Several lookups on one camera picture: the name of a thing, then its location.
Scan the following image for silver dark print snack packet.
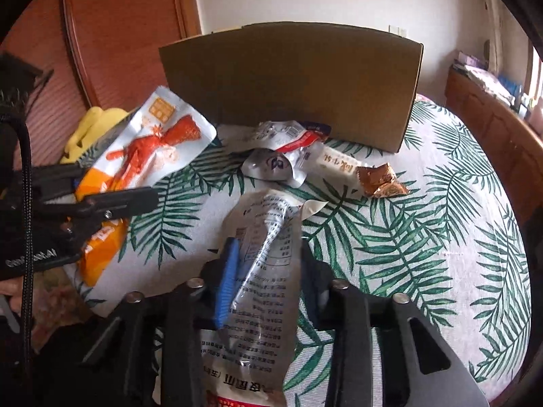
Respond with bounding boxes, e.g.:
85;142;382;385
241;148;307;187

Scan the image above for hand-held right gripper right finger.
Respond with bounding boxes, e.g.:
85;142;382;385
299;239;488;407

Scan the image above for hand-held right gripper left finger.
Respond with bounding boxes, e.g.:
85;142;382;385
82;237;241;407

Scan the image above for orange white snack packet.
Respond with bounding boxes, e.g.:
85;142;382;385
74;86;217;287

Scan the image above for brown cardboard box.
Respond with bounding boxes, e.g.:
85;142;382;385
159;21;424;154

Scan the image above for cluttered boxes and bottles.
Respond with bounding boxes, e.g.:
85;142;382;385
452;49;543;123

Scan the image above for white blue red snack packet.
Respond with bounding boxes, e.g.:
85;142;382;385
225;120;332;155

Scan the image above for white beige nougat packet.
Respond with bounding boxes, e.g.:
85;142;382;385
303;142;374;198

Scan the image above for green leaf print bed sheet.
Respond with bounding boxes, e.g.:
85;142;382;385
63;93;533;407

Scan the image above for shiny brown candy wrapper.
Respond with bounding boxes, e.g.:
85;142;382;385
356;163;409;198

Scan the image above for wooden bedside ledge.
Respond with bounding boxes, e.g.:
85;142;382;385
443;68;543;204

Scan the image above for red-brown wooden headboard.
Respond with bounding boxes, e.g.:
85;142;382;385
0;0;202;166

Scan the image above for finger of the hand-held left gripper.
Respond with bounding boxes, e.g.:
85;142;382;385
30;164;92;191
40;187;158;242

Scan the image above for clear white printed snack packet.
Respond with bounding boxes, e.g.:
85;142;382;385
199;190;329;407

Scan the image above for black braided cable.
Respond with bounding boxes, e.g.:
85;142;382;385
0;112;37;374

